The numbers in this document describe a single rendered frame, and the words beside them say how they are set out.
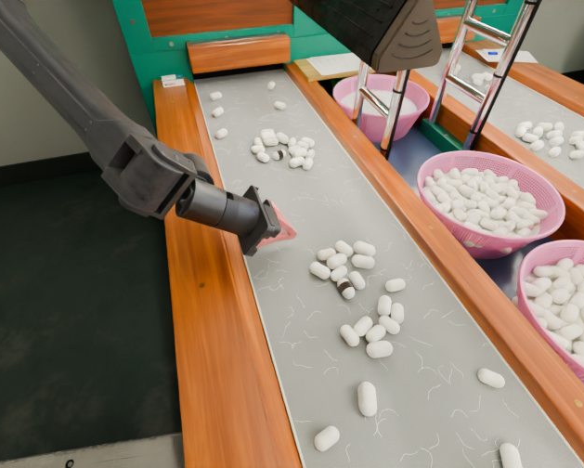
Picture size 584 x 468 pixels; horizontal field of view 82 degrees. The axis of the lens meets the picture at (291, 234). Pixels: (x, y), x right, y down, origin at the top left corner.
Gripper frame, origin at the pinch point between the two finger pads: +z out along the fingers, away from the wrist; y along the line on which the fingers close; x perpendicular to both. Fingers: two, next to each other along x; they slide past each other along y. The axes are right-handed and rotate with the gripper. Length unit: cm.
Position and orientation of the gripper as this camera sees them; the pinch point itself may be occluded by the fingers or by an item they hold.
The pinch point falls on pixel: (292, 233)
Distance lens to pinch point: 57.1
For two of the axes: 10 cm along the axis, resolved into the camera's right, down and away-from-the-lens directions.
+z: 7.3, 2.6, 6.3
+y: -3.1, -7.0, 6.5
